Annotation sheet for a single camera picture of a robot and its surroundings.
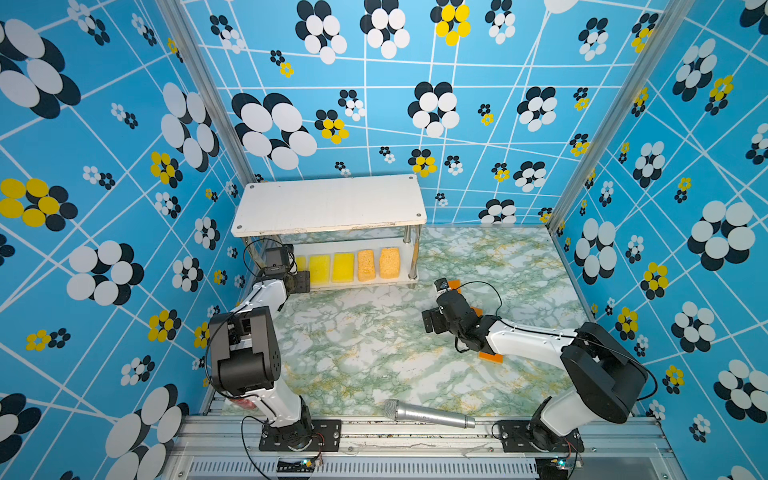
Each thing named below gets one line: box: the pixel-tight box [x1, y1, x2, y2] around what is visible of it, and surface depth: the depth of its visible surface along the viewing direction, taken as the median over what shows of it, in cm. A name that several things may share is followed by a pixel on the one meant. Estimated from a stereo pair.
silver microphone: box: [383, 399, 476, 429], surface depth 76 cm
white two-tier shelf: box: [231, 174, 428, 289], surface depth 84 cm
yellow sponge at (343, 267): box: [332, 252, 354, 283], surface depth 101 cm
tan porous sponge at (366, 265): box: [358, 249, 376, 282], surface depth 98 cm
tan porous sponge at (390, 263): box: [380, 247, 400, 279], surface depth 100 cm
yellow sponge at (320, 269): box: [310, 255, 331, 285], surface depth 101 cm
